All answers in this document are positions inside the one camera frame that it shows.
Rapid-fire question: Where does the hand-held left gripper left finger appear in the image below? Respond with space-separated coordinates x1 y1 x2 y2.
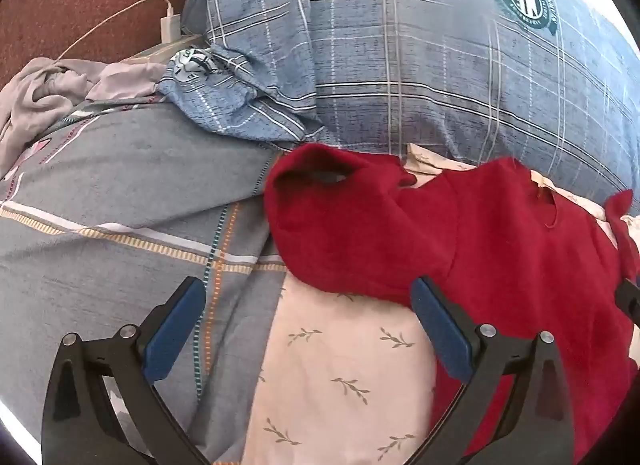
41 276 211 465

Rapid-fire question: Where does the red knit garment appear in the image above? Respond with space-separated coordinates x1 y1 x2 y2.
263 142 640 465

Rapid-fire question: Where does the cream leaf-print blanket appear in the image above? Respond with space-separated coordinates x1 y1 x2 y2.
240 142 640 465

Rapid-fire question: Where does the white charger cable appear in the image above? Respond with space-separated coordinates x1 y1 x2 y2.
52 0 176 66

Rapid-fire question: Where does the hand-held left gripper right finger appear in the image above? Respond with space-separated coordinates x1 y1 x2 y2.
410 275 576 465

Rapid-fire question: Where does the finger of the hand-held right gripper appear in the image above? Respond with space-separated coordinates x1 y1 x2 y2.
615 277 640 328

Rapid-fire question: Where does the pale lilac garment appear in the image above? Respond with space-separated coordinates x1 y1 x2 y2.
0 58 168 178

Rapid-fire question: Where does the white charger plug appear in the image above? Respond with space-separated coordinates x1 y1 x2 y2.
159 14 184 44

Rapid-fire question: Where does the grey printed bed sheet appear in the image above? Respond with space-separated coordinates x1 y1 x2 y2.
0 100 291 465

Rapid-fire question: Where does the blue plaid pillow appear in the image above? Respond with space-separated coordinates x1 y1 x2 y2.
156 0 640 218

